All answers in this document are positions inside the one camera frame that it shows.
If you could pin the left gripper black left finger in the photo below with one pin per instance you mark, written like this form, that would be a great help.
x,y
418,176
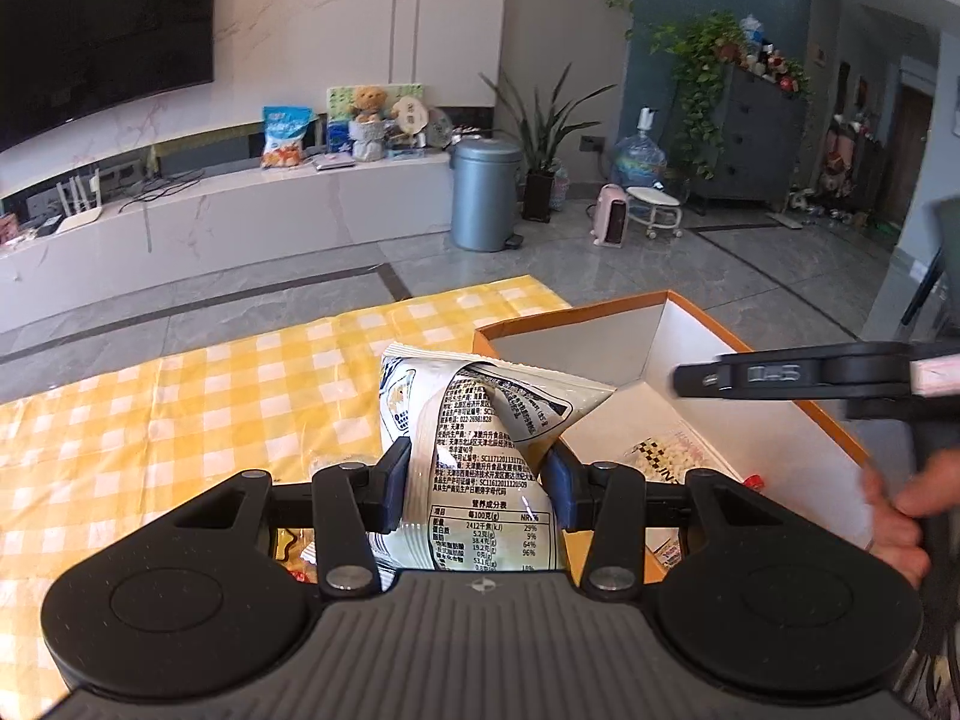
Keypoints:
x,y
194,603

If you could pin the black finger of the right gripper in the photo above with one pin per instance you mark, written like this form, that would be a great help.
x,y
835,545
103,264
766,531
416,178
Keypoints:
x,y
855,371

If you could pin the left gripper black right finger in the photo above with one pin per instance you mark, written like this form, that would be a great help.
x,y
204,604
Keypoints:
x,y
750,597

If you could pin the white green printed snack bag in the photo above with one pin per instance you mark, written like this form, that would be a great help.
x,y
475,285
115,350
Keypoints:
x,y
479,429

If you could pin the yellow waffle cookie bag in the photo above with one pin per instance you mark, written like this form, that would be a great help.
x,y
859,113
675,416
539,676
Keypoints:
x,y
294,551

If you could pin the red date snack pack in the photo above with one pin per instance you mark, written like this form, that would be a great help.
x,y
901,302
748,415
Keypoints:
x,y
754,482

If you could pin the white puffed snack bag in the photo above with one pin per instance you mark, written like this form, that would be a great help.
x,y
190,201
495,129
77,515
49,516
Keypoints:
x,y
668,457

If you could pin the clear bag of round candies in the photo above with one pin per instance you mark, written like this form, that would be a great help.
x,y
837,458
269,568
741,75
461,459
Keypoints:
x,y
320,462

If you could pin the person's right hand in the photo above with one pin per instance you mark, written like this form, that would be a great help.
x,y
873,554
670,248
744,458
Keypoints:
x,y
896,535

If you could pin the orange cardboard box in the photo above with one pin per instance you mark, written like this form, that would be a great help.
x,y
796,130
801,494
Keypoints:
x,y
803,457

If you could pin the grey patterned clothing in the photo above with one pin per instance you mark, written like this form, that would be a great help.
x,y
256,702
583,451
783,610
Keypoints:
x,y
929,683

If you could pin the yellow checkered tablecloth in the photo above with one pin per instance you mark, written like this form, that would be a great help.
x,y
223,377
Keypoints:
x,y
87,463

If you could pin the dark grey cabinet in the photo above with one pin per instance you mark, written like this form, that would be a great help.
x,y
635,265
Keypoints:
x,y
761,128

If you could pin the white round stool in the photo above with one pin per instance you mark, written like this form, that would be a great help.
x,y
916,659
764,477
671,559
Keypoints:
x,y
654,211

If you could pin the pink space heater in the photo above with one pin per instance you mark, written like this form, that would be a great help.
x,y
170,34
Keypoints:
x,y
610,217

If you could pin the blue water jug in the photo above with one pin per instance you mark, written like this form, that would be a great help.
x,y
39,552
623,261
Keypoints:
x,y
637,160

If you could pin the trailing green ivy plant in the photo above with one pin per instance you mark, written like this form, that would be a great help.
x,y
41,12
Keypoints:
x,y
703,50

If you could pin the white marble tv console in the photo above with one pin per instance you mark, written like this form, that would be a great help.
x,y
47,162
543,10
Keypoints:
x,y
223,222

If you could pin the tall leafy potted plant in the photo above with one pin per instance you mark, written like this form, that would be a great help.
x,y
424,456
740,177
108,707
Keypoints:
x,y
540,130

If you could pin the blue grey trash bin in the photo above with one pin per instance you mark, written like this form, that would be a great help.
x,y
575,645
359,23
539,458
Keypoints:
x,y
485,193

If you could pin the white wifi router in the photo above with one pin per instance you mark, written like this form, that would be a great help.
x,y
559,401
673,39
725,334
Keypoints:
x,y
81,201

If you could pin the blue white snack bag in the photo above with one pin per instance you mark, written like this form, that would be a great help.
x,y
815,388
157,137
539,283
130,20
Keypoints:
x,y
284,130

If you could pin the brown teddy bear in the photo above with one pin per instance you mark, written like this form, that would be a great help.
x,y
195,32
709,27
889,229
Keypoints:
x,y
368,126

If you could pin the round paper fan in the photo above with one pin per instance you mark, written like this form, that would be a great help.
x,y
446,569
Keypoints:
x,y
409,123

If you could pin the green picture board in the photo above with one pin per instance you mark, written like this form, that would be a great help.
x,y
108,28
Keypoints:
x,y
345,103

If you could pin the black wall television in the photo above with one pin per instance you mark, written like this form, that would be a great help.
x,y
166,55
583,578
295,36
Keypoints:
x,y
65,59

